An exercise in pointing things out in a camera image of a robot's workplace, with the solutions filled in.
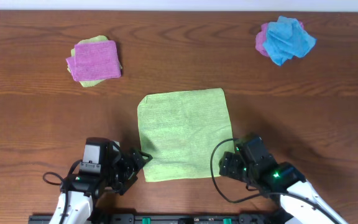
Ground light green microfiber cloth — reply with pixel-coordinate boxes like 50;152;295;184
137;88;234;182

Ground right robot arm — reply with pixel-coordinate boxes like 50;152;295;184
218;148;346;223

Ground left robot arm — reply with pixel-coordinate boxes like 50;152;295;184
43;138;152;224

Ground folded purple cloth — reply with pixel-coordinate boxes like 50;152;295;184
66;40;121;82

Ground crumpled purple cloth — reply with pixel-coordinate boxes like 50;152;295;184
255;21;305;58

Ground crumpled blue cloth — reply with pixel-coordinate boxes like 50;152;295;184
262;15;317;67

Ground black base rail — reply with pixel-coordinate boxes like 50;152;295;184
27;212;288;224

